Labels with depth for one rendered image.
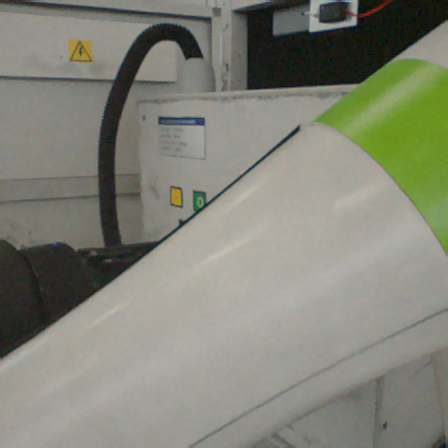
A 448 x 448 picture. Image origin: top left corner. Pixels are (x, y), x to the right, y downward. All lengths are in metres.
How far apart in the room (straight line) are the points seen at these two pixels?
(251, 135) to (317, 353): 0.48
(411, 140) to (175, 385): 0.12
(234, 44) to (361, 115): 0.89
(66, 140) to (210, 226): 0.85
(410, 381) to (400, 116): 0.49
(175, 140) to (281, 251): 0.61
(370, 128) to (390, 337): 0.08
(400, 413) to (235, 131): 0.41
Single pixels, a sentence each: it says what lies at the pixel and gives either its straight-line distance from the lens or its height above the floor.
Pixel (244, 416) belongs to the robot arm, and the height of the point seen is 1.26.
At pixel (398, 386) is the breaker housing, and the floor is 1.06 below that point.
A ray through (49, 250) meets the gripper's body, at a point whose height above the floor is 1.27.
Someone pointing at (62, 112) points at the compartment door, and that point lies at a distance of 1.03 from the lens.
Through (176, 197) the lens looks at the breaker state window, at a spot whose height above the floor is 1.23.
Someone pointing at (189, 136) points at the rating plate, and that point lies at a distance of 0.74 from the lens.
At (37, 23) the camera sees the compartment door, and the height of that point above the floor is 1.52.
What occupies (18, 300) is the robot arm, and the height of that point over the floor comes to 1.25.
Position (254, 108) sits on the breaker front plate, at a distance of 0.63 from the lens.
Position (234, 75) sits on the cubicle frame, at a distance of 1.07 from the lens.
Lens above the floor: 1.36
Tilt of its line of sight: 13 degrees down
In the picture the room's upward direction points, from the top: straight up
